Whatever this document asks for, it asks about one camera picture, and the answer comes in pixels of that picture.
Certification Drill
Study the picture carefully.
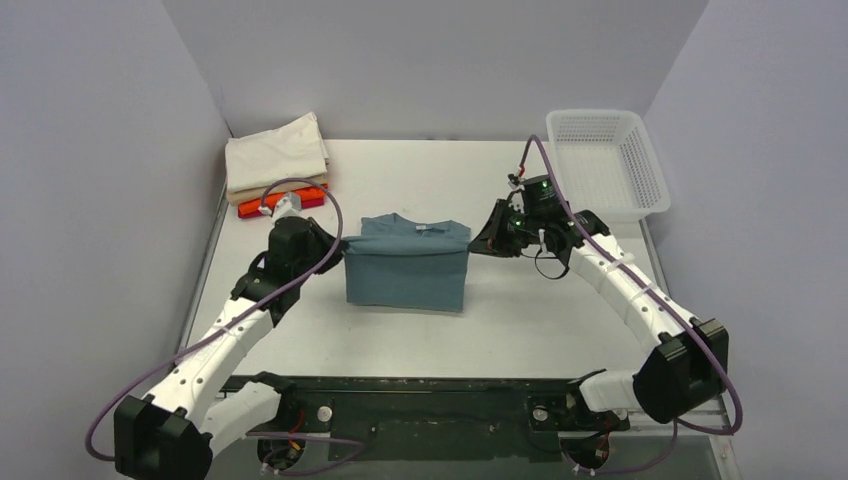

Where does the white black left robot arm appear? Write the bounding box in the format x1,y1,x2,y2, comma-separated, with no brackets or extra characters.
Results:
113,216,343,479

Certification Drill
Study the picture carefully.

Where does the folded orange t-shirt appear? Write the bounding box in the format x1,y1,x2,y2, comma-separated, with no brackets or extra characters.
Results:
236,187,325,219

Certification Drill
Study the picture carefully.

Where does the folded beige t-shirt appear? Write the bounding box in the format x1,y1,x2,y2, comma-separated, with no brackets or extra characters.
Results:
225,174,329,206

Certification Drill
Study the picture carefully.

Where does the folded cream t-shirt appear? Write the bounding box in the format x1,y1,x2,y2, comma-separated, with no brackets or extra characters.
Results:
225,112,329,194

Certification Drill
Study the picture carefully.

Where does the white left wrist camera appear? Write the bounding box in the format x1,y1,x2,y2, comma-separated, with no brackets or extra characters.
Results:
270,192,302,223

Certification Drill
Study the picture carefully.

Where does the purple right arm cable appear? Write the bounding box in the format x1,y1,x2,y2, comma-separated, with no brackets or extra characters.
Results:
516,134,745,477

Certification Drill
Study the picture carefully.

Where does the aluminium extrusion rail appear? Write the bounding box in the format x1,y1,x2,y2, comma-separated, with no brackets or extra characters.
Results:
626,399,731,436

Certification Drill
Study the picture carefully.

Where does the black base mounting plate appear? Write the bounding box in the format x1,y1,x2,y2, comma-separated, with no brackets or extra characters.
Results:
165,374,697,464

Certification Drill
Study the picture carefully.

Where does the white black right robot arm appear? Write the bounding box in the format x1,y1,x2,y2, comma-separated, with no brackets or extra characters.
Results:
469,175,729,429

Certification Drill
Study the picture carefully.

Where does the white perforated plastic basket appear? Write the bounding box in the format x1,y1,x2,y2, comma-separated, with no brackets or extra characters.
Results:
546,109,671,222

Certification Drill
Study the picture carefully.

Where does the teal blue t-shirt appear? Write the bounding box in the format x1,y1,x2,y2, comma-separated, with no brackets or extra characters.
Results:
344,213,471,313

